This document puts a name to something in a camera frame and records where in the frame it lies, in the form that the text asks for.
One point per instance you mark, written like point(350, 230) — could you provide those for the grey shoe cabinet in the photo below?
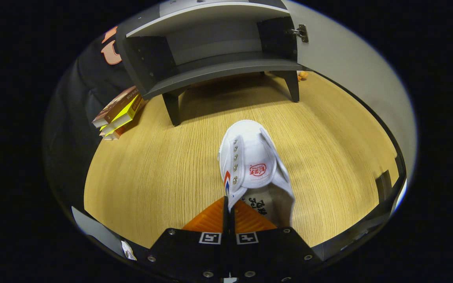
point(218, 70)

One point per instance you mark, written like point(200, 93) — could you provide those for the yellow book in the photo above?
point(126, 116)

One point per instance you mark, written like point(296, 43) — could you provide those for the white canvas shoe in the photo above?
point(250, 145)

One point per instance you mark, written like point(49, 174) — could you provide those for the brown cover book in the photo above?
point(116, 105)

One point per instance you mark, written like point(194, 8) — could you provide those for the orange book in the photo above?
point(116, 133)

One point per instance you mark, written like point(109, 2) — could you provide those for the beige shoe cabinet door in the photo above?
point(348, 59)

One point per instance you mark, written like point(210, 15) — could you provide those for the metal door hinge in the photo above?
point(302, 33)

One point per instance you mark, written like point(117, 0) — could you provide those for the penguin plush toy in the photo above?
point(303, 74)

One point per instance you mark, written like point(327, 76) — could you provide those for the black backdrop cloth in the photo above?
point(73, 98)

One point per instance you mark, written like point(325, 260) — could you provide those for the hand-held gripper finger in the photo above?
point(226, 236)
point(232, 239)

